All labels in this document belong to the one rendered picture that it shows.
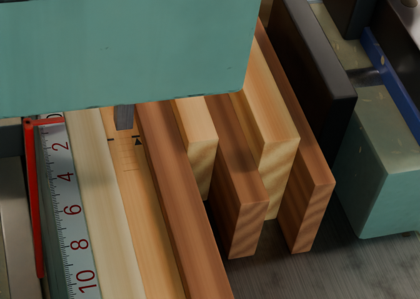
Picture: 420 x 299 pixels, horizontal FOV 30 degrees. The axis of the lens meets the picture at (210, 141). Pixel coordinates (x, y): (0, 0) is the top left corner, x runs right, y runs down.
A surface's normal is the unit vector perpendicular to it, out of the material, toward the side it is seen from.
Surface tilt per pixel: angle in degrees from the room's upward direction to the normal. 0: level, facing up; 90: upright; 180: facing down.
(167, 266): 0
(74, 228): 0
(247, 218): 90
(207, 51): 90
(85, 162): 0
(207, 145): 90
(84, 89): 90
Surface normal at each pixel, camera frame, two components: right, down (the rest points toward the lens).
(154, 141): 0.12, -0.66
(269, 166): 0.26, 0.74
